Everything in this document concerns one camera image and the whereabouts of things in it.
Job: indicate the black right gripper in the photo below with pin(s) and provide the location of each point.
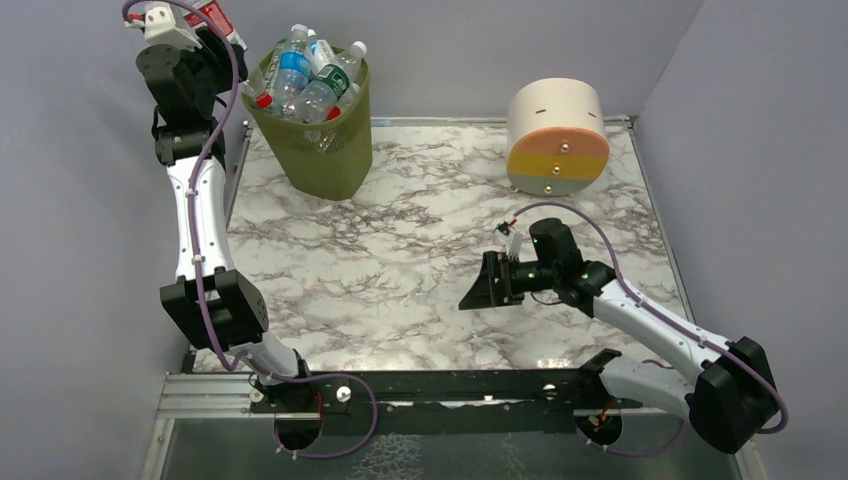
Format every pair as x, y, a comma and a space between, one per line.
495, 278

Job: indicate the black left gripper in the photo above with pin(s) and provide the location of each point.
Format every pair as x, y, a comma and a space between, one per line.
221, 51

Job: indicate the green tea bottle white cap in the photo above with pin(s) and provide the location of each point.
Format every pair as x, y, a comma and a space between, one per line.
271, 69

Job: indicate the clear bottle blue band label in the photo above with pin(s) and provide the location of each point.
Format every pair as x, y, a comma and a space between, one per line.
293, 68

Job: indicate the clear bottle dark green label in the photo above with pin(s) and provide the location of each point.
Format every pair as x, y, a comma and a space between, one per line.
323, 93

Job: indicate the clear bottle light blue label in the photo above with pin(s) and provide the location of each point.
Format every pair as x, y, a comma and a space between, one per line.
320, 52

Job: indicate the clear bottle red blue label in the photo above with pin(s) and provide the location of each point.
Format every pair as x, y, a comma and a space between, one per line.
252, 78

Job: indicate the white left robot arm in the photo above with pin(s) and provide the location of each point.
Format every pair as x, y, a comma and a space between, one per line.
212, 304

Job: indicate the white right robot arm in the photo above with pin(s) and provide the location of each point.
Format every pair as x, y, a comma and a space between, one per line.
723, 389

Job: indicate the green plastic waste bin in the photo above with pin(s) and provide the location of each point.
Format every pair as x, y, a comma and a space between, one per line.
329, 160

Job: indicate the cream cylinder with coloured face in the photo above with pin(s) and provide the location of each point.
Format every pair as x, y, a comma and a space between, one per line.
557, 144

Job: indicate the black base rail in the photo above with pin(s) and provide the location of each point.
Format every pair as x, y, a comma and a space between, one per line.
437, 402

